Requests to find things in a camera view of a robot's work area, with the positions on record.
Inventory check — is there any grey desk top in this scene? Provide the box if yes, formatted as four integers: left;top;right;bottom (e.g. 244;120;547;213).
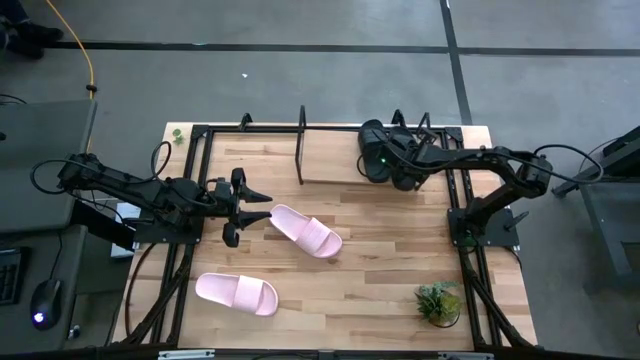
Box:
0;98;99;235

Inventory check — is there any black aluminium rig frame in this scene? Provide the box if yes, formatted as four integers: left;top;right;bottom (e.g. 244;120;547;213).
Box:
110;110;540;360

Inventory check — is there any black keyboard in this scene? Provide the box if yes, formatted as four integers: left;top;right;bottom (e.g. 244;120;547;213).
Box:
0;247;25;307

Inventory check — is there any dark hose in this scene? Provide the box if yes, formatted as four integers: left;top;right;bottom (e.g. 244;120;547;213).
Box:
123;242;152;337

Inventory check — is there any black metal shoe shelf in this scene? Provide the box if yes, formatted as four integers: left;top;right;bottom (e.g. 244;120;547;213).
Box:
294;104;441;187

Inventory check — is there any black computer mouse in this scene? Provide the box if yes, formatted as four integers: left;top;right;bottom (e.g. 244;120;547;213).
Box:
28;277;65;332

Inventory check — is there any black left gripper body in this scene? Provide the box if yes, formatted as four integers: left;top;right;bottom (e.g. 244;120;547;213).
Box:
213;167;250;249

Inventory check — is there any pink rubber slide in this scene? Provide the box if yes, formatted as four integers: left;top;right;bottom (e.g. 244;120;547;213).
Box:
194;271;280;318
268;203;344;260

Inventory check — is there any small potted green plant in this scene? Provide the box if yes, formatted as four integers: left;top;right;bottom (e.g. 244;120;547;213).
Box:
413;279;464;330

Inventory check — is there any person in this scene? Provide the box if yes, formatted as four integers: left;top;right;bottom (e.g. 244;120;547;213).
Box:
0;0;65;61

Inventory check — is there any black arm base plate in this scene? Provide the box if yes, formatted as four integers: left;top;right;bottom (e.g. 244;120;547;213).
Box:
133;218;205;246
446;206;522;250

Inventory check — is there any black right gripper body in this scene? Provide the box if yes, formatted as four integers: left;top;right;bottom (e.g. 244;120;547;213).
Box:
382;127;441;177

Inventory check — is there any yellow cable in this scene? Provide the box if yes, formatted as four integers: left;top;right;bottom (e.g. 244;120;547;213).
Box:
44;0;97;154

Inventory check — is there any grey metal bracket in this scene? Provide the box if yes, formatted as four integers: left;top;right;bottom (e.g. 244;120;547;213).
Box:
437;351;496;360
157;349;217;360

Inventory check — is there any dark grey desk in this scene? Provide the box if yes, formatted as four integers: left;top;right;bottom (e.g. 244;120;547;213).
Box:
0;223;126;354

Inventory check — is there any dark grey metal table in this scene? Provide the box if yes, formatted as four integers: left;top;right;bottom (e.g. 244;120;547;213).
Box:
549;123;640;294

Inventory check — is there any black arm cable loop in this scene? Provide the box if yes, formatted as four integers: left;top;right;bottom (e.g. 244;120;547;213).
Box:
148;140;175;182
28;158;79;197
531;143;606;187

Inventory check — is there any white box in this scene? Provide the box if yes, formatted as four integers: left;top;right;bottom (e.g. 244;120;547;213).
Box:
108;201;145;260

